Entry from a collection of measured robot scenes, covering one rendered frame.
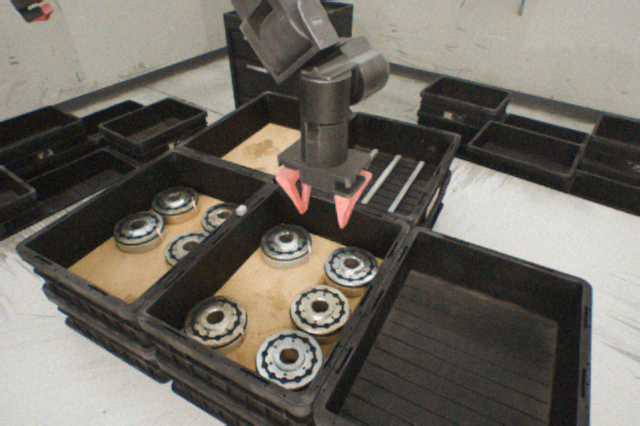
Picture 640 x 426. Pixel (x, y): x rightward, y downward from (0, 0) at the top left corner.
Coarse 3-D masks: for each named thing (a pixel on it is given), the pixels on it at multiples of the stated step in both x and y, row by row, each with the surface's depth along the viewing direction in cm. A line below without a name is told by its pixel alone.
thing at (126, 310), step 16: (160, 160) 93; (208, 160) 93; (128, 176) 88; (256, 176) 88; (112, 192) 84; (256, 192) 83; (80, 208) 79; (48, 224) 75; (224, 224) 75; (32, 240) 72; (208, 240) 72; (32, 256) 69; (192, 256) 69; (48, 272) 68; (64, 272) 66; (176, 272) 66; (80, 288) 64; (96, 288) 63; (112, 304) 61; (128, 304) 61
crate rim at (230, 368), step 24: (240, 216) 77; (384, 216) 77; (216, 240) 72; (192, 264) 67; (384, 264) 67; (168, 288) 63; (144, 312) 60; (360, 312) 60; (168, 336) 57; (216, 360) 54; (336, 360) 54; (240, 384) 53; (264, 384) 51; (312, 384) 51; (288, 408) 50; (312, 408) 50
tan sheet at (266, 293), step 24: (312, 240) 87; (264, 264) 81; (312, 264) 81; (240, 288) 76; (264, 288) 76; (288, 288) 76; (264, 312) 72; (288, 312) 72; (264, 336) 68; (240, 360) 65
